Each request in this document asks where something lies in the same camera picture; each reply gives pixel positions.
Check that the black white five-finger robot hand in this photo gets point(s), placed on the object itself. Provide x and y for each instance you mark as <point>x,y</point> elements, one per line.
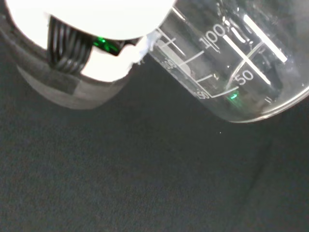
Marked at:
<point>91,17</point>

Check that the black bench cloth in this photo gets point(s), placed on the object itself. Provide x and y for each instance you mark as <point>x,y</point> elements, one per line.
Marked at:
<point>120,169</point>

